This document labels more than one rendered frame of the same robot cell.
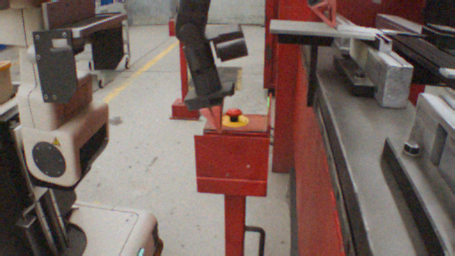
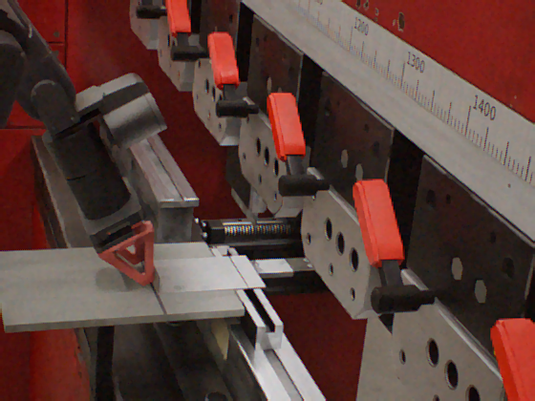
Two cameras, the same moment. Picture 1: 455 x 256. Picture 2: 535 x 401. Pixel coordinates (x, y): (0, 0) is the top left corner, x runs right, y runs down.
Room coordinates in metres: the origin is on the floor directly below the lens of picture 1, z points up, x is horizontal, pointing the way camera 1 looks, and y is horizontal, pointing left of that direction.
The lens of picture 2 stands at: (-0.18, 0.13, 1.58)
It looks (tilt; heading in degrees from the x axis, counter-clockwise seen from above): 22 degrees down; 332
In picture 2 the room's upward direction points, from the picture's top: 6 degrees clockwise
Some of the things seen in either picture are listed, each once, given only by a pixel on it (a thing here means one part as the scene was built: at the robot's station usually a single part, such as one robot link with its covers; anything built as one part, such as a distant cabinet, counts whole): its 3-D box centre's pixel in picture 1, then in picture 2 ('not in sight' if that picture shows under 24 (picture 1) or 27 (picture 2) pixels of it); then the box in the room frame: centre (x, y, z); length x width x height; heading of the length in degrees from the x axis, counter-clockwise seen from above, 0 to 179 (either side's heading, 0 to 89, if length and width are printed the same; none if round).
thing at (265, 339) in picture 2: (375, 38); (244, 295); (0.86, -0.38, 0.98); 0.20 x 0.03 x 0.03; 172
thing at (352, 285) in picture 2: not in sight; (386, 193); (0.52, -0.33, 1.26); 0.15 x 0.09 x 0.17; 172
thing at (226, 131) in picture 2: not in sight; (247, 59); (0.91, -0.39, 1.26); 0.15 x 0.09 x 0.17; 172
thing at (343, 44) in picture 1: (338, 28); (142, 167); (1.43, -0.46, 0.92); 0.50 x 0.06 x 0.10; 172
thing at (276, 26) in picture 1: (319, 28); (115, 283); (0.91, -0.24, 1.00); 0.26 x 0.18 x 0.01; 82
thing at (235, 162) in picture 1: (235, 140); not in sight; (0.74, -0.01, 0.75); 0.20 x 0.16 x 0.18; 173
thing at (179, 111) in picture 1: (183, 67); not in sight; (2.65, 0.36, 0.41); 0.25 x 0.20 x 0.83; 82
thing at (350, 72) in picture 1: (351, 72); (192, 372); (0.86, -0.32, 0.89); 0.30 x 0.05 x 0.03; 172
